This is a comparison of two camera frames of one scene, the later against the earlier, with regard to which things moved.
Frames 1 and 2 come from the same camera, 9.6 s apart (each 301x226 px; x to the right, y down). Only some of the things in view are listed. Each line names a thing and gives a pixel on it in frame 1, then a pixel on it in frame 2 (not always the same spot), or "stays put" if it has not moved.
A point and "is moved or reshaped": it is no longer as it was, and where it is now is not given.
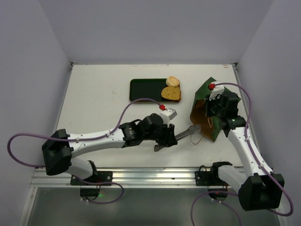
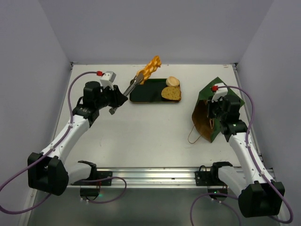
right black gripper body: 213,109 stays put
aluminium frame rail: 123,178 stays put
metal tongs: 192,129 → 134,82
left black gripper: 169,139 → 118,99
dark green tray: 150,88 stays put
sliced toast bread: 171,92 stays put
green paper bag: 210,126 is moved or reshaped
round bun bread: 172,81 stays put
